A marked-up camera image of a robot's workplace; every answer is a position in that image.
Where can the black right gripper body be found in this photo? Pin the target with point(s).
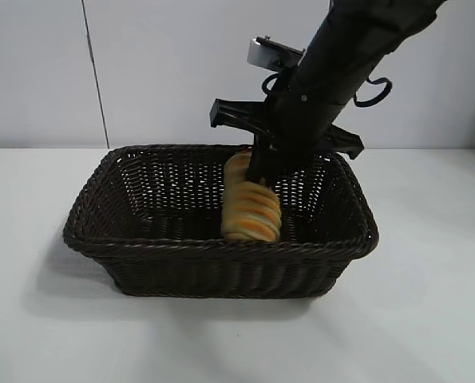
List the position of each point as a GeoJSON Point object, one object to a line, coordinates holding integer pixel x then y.
{"type": "Point", "coordinates": [237, 115]}

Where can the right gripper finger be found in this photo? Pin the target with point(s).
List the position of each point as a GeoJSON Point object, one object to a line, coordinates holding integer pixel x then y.
{"type": "Point", "coordinates": [259, 167]}

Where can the long striped bread roll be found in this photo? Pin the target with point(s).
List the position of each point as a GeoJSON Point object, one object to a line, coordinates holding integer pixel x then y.
{"type": "Point", "coordinates": [249, 215]}

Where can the dark brown wicker basket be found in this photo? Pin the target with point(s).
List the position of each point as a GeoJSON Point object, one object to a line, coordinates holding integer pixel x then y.
{"type": "Point", "coordinates": [181, 267]}

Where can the black covered right robot arm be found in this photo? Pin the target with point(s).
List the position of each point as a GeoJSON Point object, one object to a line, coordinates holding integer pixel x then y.
{"type": "Point", "coordinates": [361, 40]}

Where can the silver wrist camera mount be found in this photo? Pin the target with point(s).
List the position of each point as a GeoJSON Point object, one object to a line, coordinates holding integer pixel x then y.
{"type": "Point", "coordinates": [267, 54]}

